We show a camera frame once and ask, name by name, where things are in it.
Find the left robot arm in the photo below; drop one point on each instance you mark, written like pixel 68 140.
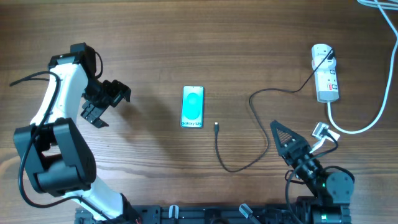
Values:
pixel 56 164

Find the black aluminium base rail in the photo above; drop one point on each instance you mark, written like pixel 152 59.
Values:
pixel 268 214

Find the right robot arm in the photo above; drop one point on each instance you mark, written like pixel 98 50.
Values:
pixel 331 186

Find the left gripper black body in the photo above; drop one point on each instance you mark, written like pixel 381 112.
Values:
pixel 101 94

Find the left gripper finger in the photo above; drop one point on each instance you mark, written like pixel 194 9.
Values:
pixel 119 94
pixel 92 114

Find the Galaxy S25 smartphone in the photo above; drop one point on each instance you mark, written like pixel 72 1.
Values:
pixel 192 107

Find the white power strip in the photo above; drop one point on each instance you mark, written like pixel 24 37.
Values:
pixel 324 66

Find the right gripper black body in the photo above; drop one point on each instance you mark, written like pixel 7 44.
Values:
pixel 298 154

